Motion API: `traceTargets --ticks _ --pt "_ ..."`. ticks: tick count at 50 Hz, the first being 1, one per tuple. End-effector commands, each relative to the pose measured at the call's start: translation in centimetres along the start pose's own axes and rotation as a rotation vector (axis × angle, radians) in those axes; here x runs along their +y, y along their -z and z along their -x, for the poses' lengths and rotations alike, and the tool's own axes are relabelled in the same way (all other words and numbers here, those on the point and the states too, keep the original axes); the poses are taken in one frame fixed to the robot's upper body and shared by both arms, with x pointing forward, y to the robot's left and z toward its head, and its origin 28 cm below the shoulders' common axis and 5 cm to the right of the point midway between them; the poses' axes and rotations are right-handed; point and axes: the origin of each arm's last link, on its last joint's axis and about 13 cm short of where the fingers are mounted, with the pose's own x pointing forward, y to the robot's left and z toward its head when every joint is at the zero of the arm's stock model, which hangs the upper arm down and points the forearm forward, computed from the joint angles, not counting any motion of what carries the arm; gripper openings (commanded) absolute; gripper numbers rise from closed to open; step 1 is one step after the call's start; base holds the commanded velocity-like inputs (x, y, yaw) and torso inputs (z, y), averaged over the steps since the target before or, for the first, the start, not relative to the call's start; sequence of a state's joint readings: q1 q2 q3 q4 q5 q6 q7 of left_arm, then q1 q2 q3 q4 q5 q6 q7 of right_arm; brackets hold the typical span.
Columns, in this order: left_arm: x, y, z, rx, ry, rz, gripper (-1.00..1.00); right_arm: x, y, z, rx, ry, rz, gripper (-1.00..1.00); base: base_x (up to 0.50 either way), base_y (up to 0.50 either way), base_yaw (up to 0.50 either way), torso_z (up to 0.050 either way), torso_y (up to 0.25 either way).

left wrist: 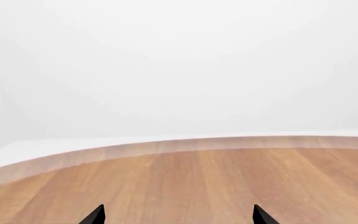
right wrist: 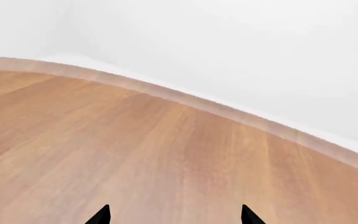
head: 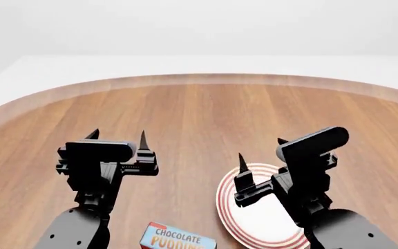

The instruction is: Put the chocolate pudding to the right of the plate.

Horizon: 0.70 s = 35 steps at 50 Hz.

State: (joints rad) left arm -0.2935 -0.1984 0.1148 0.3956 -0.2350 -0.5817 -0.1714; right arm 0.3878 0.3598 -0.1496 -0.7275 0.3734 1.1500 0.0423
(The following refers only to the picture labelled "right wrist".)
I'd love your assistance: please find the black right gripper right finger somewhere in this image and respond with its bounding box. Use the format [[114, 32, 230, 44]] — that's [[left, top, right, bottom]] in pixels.
[[241, 203, 267, 224]]

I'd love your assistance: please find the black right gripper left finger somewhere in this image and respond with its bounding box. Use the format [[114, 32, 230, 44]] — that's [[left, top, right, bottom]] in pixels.
[[84, 203, 111, 224]]

